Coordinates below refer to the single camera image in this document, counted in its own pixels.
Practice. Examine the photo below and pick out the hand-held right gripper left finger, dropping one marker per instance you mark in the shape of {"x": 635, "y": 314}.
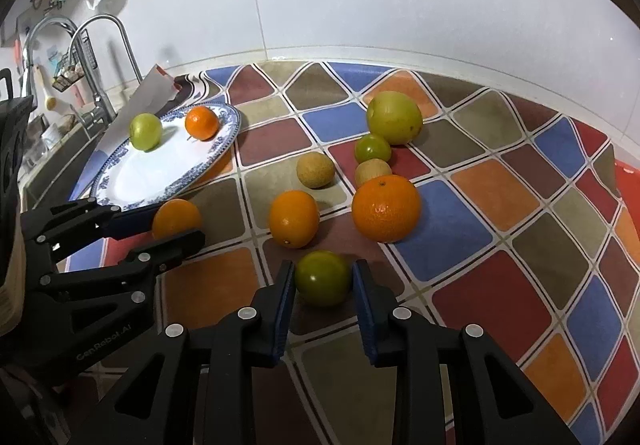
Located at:
{"x": 282, "y": 315}

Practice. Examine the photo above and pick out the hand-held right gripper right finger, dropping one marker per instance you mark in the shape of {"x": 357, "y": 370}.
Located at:
{"x": 365, "y": 320}

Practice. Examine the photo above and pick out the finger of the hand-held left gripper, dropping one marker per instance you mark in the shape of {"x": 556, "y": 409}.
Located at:
{"x": 175, "y": 247}
{"x": 132, "y": 221}

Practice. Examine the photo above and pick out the blue patterned white plate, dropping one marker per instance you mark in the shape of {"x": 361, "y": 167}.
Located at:
{"x": 150, "y": 170}

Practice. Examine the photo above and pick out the dark green tangerine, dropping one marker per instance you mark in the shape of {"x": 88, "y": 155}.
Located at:
{"x": 322, "y": 277}

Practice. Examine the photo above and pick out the small green fruit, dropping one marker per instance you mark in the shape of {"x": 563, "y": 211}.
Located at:
{"x": 372, "y": 148}

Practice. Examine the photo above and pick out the large yellow-green fruit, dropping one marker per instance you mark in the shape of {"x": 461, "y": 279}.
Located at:
{"x": 394, "y": 117}

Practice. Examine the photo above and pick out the person's left forearm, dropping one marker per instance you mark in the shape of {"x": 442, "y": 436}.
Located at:
{"x": 11, "y": 280}

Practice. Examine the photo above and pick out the light green fruit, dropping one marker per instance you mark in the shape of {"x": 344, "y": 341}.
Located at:
{"x": 146, "y": 131}

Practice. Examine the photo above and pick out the steel sink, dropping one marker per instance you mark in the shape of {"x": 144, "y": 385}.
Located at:
{"x": 60, "y": 165}

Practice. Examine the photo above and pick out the large orange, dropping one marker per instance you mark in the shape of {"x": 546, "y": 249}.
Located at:
{"x": 386, "y": 208}

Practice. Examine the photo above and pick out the white cup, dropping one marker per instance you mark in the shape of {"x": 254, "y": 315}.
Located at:
{"x": 51, "y": 136}

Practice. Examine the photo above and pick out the small orange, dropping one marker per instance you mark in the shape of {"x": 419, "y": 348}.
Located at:
{"x": 202, "y": 123}

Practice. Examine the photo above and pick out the white folded paper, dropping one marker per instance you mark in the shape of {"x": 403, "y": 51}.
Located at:
{"x": 142, "y": 95}

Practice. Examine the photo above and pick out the chrome gooseneck faucet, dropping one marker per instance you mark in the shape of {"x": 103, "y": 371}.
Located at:
{"x": 98, "y": 86}
{"x": 45, "y": 21}

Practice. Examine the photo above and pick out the tan round fruit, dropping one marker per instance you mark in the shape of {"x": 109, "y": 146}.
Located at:
{"x": 372, "y": 171}
{"x": 315, "y": 170}

